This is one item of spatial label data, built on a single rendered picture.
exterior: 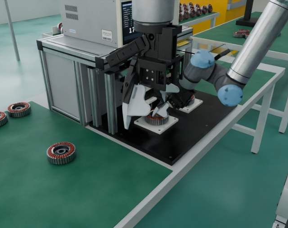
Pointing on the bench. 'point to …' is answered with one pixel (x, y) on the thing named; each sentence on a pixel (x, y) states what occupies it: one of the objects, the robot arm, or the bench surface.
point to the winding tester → (98, 20)
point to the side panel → (63, 87)
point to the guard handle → (222, 54)
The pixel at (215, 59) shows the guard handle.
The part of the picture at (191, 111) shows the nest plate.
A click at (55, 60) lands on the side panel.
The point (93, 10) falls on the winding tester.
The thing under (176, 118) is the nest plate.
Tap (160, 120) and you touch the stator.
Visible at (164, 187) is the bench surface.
